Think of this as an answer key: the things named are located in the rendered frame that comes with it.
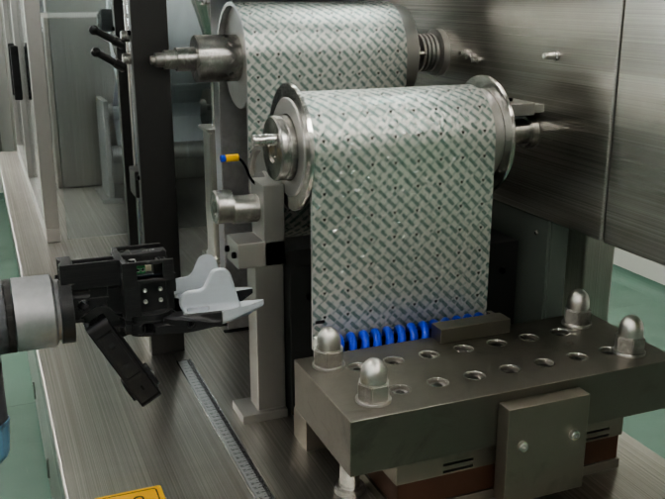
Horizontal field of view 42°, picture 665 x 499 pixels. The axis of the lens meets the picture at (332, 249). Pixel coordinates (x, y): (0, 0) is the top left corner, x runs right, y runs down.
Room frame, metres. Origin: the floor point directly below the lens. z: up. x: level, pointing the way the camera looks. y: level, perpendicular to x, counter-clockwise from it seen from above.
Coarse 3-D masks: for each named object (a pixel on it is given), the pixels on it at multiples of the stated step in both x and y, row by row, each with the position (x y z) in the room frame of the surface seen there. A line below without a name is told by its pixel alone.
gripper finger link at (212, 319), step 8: (176, 312) 0.85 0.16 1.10; (208, 312) 0.85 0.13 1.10; (216, 312) 0.86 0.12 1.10; (168, 320) 0.83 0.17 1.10; (176, 320) 0.83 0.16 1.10; (184, 320) 0.83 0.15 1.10; (192, 320) 0.84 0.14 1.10; (200, 320) 0.84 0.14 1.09; (208, 320) 0.85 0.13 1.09; (216, 320) 0.85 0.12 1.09; (152, 328) 0.84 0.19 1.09; (160, 328) 0.83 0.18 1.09; (168, 328) 0.83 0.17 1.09; (176, 328) 0.83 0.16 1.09; (184, 328) 0.83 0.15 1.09; (192, 328) 0.84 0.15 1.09; (200, 328) 0.84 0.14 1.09; (208, 328) 0.85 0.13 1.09
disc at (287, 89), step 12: (288, 84) 0.99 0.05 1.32; (276, 96) 1.03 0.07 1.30; (288, 96) 0.99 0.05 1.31; (300, 96) 0.96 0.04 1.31; (300, 108) 0.96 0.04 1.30; (312, 132) 0.93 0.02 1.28; (312, 144) 0.93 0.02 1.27; (312, 156) 0.93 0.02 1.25; (312, 168) 0.93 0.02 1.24; (312, 180) 0.93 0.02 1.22; (300, 192) 0.96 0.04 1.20; (288, 204) 1.00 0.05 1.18; (300, 204) 0.96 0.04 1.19
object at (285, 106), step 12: (492, 96) 1.07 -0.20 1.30; (276, 108) 1.03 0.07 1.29; (288, 108) 0.99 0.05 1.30; (492, 108) 1.05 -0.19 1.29; (300, 120) 0.96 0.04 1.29; (300, 132) 0.95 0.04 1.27; (504, 132) 1.04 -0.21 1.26; (300, 144) 0.95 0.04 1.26; (504, 144) 1.04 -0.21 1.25; (300, 156) 0.95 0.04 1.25; (300, 168) 0.95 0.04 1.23; (288, 180) 0.99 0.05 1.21; (300, 180) 0.95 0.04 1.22; (288, 192) 0.99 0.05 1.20
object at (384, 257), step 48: (384, 192) 0.97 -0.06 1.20; (432, 192) 1.00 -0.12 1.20; (480, 192) 1.02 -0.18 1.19; (336, 240) 0.95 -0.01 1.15; (384, 240) 0.97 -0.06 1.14; (432, 240) 1.00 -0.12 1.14; (480, 240) 1.02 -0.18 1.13; (336, 288) 0.95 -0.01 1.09; (384, 288) 0.98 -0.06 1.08; (432, 288) 1.00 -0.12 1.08; (480, 288) 1.03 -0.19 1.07
